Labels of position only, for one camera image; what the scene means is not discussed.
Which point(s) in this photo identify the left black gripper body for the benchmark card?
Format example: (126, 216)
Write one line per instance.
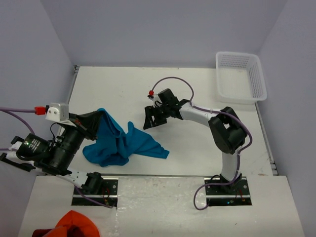
(72, 138)

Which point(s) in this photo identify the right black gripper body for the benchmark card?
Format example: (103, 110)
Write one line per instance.
(165, 110)

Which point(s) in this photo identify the blue t shirt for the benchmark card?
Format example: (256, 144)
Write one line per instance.
(114, 146)

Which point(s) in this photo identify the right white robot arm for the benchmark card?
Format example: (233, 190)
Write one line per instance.
(227, 132)

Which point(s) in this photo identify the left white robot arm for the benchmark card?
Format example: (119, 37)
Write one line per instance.
(54, 157)

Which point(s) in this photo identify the white plastic basket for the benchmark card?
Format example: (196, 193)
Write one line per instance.
(239, 78)

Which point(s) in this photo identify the orange t shirt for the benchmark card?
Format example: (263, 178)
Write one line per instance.
(74, 224)

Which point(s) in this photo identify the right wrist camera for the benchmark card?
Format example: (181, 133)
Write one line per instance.
(154, 98)

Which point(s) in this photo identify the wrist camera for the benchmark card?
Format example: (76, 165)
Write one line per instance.
(58, 112)
(154, 98)

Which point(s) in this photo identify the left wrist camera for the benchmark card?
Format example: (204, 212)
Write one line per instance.
(58, 112)

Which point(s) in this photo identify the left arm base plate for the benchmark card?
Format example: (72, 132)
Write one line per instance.
(106, 195)

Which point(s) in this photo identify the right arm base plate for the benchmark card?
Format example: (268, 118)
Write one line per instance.
(238, 195)

